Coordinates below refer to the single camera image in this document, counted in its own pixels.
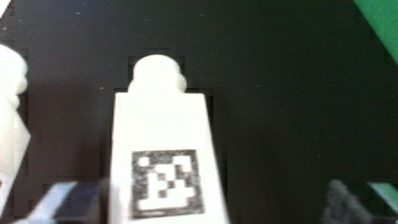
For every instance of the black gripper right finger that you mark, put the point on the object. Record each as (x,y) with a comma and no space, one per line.
(362,203)

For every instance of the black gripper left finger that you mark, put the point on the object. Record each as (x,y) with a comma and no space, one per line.
(72,205)

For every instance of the white table leg with tag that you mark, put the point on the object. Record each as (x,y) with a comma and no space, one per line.
(166,189)

